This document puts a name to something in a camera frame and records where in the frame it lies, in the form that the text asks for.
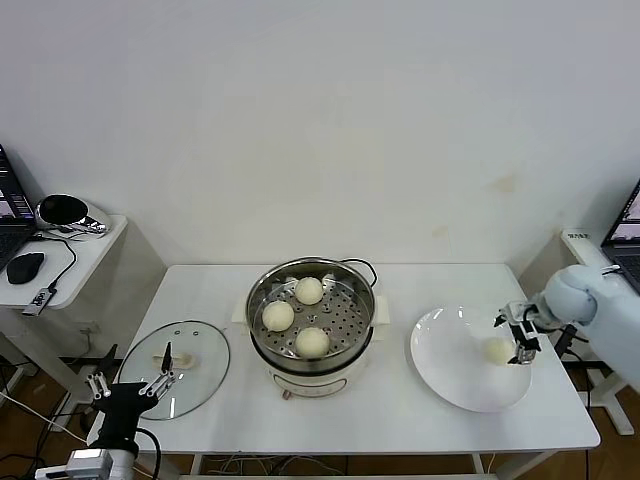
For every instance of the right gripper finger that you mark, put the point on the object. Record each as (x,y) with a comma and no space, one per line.
(525,345)
(501,319)

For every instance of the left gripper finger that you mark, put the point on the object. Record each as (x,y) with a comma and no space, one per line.
(97,385)
(167,367)

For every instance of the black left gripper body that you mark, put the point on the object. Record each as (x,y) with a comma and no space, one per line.
(122,405)

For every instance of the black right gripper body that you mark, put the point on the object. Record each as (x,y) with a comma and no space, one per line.
(535,320)

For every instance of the white steamed baozi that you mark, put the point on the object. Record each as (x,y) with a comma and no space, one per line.
(308,291)
(496,351)
(278,316)
(312,342)

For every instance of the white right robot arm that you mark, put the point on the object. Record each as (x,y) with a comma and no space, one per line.
(600,310)

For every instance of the steel perforated steamer basket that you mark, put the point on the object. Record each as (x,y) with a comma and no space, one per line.
(350,292)

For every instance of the white round plate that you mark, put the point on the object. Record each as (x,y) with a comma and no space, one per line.
(440,360)

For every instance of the white side table with label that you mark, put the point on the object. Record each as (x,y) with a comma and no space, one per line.
(580,250)

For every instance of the small printed table label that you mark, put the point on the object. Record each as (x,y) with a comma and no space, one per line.
(579,235)

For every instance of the grey usb hub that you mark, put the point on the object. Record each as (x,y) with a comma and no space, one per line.
(39,299)

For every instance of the white side table with mouse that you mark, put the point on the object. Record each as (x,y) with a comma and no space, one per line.
(95,250)

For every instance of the black computer mouse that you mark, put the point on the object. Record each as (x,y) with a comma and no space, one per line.
(26,267)

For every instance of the cream electric cooking pot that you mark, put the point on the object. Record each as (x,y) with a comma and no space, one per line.
(310,382)

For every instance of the black laptop beside mouse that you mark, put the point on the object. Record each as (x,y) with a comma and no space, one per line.
(10,240)

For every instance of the chrome and black headset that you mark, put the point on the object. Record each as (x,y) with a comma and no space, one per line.
(62,210)

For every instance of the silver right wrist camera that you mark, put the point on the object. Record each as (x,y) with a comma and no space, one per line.
(520,307)

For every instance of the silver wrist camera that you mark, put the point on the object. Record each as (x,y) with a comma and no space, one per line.
(520,307)
(85,462)

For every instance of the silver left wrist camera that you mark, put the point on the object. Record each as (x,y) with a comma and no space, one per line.
(85,462)

